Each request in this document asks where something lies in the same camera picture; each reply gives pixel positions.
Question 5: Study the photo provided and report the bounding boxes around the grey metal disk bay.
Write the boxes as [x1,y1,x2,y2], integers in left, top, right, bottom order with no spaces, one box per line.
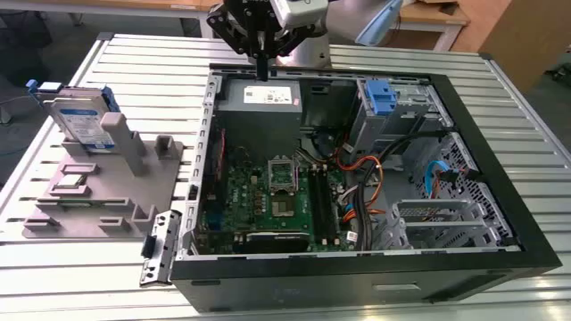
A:
[391,199,513,251]

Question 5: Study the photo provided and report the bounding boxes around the thin red wire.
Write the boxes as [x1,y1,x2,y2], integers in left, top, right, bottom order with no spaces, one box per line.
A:
[205,128,226,203]

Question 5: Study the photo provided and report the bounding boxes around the black disk power wire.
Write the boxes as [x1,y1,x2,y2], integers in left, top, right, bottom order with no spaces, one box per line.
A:
[439,167,480,183]

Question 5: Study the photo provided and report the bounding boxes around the green motherboard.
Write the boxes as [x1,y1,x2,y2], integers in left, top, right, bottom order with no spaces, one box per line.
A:
[197,160,357,253]

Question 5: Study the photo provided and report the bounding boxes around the brown wooden cabinet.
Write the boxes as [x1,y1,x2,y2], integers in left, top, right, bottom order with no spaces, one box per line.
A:
[479,0,571,94]

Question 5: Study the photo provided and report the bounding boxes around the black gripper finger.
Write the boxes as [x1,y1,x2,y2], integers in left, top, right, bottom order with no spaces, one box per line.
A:
[205,5,265,83]
[262,25,313,83]

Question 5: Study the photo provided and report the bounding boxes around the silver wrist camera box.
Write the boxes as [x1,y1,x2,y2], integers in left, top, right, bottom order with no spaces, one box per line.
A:
[269,0,329,33]

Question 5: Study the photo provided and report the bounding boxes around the black open PC case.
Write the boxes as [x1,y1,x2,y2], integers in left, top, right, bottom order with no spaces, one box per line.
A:
[168,62,564,314]

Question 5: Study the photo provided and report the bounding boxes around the black bin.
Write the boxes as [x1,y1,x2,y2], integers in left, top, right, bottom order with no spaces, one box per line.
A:
[0,9,53,80]

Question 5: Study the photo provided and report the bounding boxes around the grey parts rack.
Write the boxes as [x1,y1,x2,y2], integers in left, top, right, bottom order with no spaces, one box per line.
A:
[20,112,186,240]

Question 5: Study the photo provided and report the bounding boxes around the metal socket cover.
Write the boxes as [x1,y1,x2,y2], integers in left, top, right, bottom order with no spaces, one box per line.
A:
[265,156,298,197]

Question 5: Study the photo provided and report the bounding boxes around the grey hinged card latch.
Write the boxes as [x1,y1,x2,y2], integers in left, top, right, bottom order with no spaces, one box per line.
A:
[137,209,184,289]

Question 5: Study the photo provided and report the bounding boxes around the power supply unit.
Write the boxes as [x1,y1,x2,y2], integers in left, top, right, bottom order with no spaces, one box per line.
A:
[212,78,305,158]

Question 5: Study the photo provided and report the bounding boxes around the thick black cable bundle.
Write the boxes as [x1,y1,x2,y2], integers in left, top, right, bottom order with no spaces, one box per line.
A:
[356,130,449,251]

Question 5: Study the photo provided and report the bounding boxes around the wooden desk white legs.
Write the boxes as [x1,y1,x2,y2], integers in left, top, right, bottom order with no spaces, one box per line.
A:
[392,0,472,51]

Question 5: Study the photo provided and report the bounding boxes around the silver CPU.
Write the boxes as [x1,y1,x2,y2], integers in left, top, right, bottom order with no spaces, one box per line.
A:
[54,173,86,189]

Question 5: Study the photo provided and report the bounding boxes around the black graphics card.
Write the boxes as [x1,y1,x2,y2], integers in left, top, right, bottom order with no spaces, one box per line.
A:
[230,230,309,254]

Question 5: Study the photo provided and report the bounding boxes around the CPU socket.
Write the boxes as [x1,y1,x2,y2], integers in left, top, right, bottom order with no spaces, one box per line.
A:
[270,196,298,217]

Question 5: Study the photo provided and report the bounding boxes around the blue flat data wire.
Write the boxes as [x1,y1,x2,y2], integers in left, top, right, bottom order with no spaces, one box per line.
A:
[425,159,447,201]

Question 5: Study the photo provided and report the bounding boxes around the hard disk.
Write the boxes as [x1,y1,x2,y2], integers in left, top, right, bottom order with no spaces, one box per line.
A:
[25,79,122,156]

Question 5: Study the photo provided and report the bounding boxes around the grey metal drive cage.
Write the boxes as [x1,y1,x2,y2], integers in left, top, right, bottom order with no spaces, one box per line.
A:
[349,78,453,168]

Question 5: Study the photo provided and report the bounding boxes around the blue drive latch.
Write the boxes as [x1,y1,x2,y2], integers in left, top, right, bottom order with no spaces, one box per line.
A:
[365,80,397,116]

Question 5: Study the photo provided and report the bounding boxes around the black RAM slot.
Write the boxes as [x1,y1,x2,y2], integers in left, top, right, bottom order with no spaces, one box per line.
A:
[321,165,340,244]
[308,165,326,245]

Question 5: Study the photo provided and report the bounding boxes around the orange power wires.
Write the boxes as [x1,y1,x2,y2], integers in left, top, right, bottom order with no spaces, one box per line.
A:
[334,155,387,218]

